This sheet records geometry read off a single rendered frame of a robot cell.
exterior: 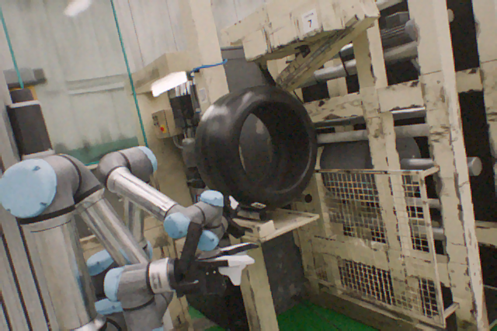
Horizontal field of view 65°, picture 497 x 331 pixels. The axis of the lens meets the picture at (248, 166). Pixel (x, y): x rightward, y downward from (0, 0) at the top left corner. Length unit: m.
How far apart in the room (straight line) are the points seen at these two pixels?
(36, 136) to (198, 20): 1.13
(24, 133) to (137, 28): 10.14
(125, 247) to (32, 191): 0.28
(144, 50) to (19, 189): 10.39
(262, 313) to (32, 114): 1.62
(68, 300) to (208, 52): 1.47
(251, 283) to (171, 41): 9.70
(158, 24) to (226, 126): 9.90
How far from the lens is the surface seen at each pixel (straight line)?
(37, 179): 0.91
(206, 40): 2.12
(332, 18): 1.80
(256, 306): 2.32
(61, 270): 0.97
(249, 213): 1.83
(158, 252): 2.34
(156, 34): 11.40
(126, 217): 1.60
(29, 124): 1.31
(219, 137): 1.67
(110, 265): 1.61
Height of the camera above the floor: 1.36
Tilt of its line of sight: 8 degrees down
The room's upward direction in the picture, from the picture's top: 12 degrees counter-clockwise
